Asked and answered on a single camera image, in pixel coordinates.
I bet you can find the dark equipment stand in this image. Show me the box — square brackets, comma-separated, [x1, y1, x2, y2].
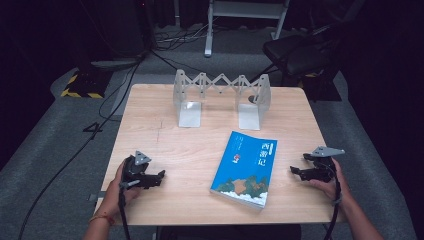
[77, 0, 158, 72]

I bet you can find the person's right hand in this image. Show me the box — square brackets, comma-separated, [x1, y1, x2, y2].
[308, 159, 353, 205]

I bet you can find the left hand-held gripper cable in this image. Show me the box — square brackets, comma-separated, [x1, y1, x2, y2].
[118, 179, 142, 240]

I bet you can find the black chair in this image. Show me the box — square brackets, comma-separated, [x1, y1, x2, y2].
[262, 19, 345, 102]

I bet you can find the yellow black striped base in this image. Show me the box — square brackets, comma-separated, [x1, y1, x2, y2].
[60, 69, 113, 100]

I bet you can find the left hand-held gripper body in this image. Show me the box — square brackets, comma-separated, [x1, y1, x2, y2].
[120, 150, 158, 190]

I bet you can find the person's left hand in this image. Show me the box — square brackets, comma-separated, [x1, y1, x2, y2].
[99, 159, 143, 216]

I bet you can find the bundle of floor cables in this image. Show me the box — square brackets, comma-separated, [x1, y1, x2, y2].
[153, 23, 214, 52]

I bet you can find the right hand-held gripper cable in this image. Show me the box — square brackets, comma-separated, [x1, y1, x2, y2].
[323, 163, 344, 240]

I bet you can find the blue paperback book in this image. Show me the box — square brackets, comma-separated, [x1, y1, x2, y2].
[209, 130, 278, 210]

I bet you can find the expandable grey metal book rack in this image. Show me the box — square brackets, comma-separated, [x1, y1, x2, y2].
[172, 68, 272, 131]

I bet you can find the long black floor cable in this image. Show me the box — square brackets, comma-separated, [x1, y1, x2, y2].
[18, 56, 145, 240]

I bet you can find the hand-held gripper cable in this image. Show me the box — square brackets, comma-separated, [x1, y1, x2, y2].
[118, 179, 142, 240]
[323, 163, 344, 240]

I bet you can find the white metal stand frame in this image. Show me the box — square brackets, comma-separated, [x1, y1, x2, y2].
[204, 0, 291, 58]

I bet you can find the red and yellow bracelet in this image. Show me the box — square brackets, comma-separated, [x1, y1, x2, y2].
[88, 213, 116, 226]

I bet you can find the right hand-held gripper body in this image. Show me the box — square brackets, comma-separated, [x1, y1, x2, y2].
[309, 146, 346, 183]

